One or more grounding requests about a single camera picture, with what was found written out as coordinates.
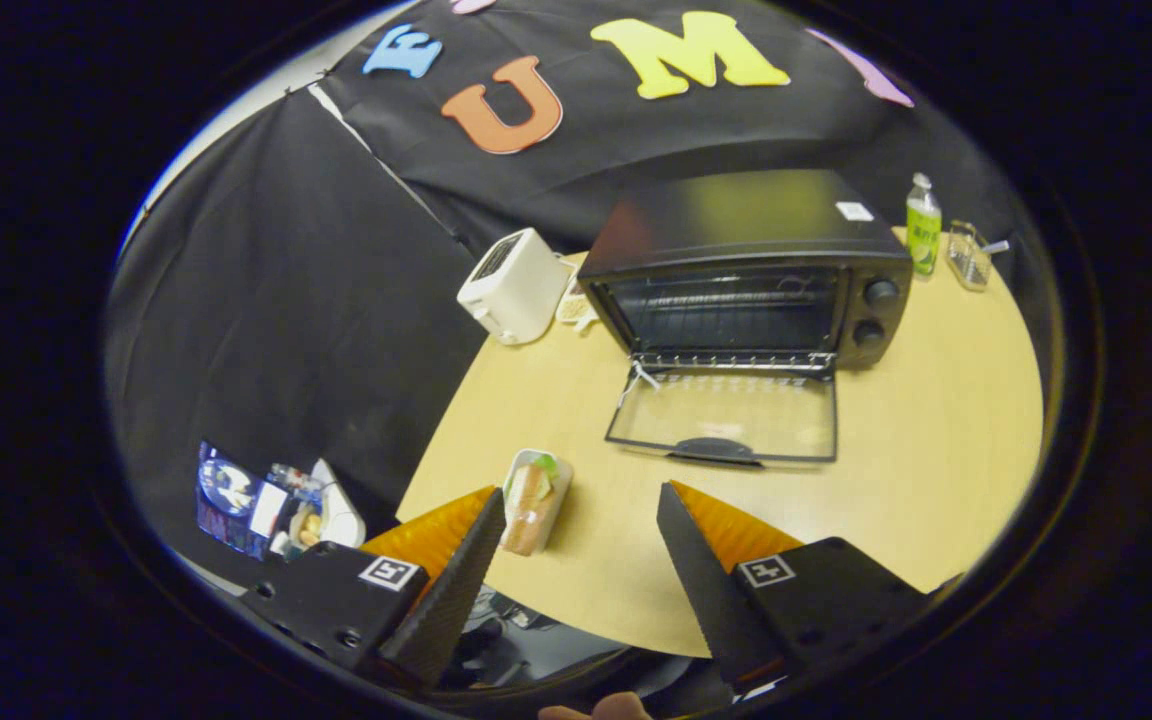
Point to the clear glass container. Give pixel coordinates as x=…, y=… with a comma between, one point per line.
x=966, y=260

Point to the white plastic bag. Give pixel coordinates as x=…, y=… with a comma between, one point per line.
x=341, y=515

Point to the small beige item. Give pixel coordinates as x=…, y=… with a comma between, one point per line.
x=576, y=308

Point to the white slot toaster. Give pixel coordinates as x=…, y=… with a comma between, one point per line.
x=516, y=290

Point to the black toaster oven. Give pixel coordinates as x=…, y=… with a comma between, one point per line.
x=736, y=215

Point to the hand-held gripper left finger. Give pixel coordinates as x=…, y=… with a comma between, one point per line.
x=451, y=600

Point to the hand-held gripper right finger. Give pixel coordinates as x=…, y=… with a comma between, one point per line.
x=701, y=580

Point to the green label drink bottle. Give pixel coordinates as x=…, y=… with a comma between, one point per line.
x=923, y=235

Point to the blue printed packet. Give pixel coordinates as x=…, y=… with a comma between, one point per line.
x=228, y=495

